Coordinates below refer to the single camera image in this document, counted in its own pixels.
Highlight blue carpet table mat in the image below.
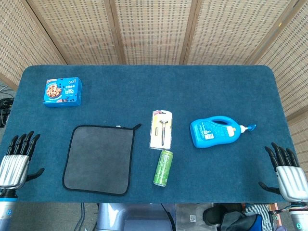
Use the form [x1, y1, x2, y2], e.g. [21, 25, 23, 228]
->
[0, 64, 297, 204]

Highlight black and blue bag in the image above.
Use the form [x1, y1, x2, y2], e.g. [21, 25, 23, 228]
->
[220, 212, 264, 231]

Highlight razor in blister pack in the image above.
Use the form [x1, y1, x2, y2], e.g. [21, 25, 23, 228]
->
[150, 110, 174, 150]

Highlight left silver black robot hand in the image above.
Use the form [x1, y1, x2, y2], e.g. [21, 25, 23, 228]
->
[0, 131, 45, 196]

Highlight black floor cables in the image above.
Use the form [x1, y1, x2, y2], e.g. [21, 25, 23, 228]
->
[0, 86, 15, 128]

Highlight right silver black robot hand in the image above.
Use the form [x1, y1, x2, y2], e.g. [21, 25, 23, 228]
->
[258, 142, 308, 202]

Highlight woven bamboo folding screen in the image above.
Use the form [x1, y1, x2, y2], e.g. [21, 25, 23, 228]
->
[0, 0, 308, 169]

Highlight green energy drink can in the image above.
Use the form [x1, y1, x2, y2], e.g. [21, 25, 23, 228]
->
[153, 149, 174, 188]

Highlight blue pump detergent bottle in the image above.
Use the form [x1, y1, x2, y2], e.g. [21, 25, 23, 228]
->
[190, 115, 257, 148]

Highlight black shoe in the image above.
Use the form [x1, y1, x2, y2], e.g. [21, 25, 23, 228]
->
[203, 204, 244, 226]

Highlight striped cloth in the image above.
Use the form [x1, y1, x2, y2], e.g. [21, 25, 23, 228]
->
[244, 204, 274, 231]

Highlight grey robot torso base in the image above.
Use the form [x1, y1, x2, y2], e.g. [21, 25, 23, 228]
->
[95, 203, 177, 231]

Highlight grey and green cloth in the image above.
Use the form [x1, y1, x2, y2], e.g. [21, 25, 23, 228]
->
[62, 123, 142, 196]

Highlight blue cookie box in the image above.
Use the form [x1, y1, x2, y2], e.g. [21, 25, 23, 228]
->
[43, 77, 83, 108]

